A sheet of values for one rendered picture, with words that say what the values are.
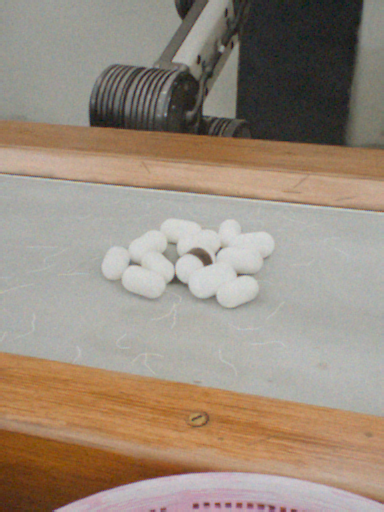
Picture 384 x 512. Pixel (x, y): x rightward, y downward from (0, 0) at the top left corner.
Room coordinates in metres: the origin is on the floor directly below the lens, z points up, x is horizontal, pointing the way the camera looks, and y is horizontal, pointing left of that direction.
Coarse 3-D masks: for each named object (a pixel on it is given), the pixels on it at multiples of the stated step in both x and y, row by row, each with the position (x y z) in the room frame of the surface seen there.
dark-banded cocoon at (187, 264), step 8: (208, 248) 0.41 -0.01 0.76; (184, 256) 0.40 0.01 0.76; (192, 256) 0.40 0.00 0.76; (176, 264) 0.40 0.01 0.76; (184, 264) 0.39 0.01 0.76; (192, 264) 0.39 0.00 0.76; (200, 264) 0.39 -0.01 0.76; (176, 272) 0.39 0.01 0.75; (184, 272) 0.39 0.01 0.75; (192, 272) 0.39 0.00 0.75; (184, 280) 0.39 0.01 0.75
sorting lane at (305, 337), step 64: (0, 192) 0.57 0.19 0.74; (64, 192) 0.57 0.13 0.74; (128, 192) 0.57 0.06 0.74; (0, 256) 0.44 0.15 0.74; (64, 256) 0.44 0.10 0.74; (320, 256) 0.44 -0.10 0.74; (0, 320) 0.35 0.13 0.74; (64, 320) 0.35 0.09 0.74; (128, 320) 0.35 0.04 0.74; (192, 320) 0.35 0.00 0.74; (256, 320) 0.35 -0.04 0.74; (320, 320) 0.35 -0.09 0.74; (256, 384) 0.28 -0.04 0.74; (320, 384) 0.28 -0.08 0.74
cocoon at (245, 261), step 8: (232, 248) 0.42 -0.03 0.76; (224, 256) 0.41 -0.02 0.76; (232, 256) 0.41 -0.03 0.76; (240, 256) 0.41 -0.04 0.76; (248, 256) 0.41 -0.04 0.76; (256, 256) 0.41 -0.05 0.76; (232, 264) 0.40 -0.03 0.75; (240, 264) 0.40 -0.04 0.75; (248, 264) 0.40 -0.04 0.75; (256, 264) 0.40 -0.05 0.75; (240, 272) 0.40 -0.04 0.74; (248, 272) 0.40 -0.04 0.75; (256, 272) 0.41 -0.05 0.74
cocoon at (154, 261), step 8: (144, 256) 0.41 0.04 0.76; (152, 256) 0.41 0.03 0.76; (160, 256) 0.41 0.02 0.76; (144, 264) 0.40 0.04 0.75; (152, 264) 0.40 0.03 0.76; (160, 264) 0.39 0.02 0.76; (168, 264) 0.40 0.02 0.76; (160, 272) 0.39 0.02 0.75; (168, 272) 0.39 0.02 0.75; (168, 280) 0.39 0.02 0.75
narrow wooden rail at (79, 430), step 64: (0, 384) 0.25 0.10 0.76; (64, 384) 0.25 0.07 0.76; (128, 384) 0.25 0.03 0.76; (192, 384) 0.25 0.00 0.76; (0, 448) 0.22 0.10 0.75; (64, 448) 0.22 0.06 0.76; (128, 448) 0.21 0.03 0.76; (192, 448) 0.21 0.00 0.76; (256, 448) 0.21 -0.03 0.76; (320, 448) 0.21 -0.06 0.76
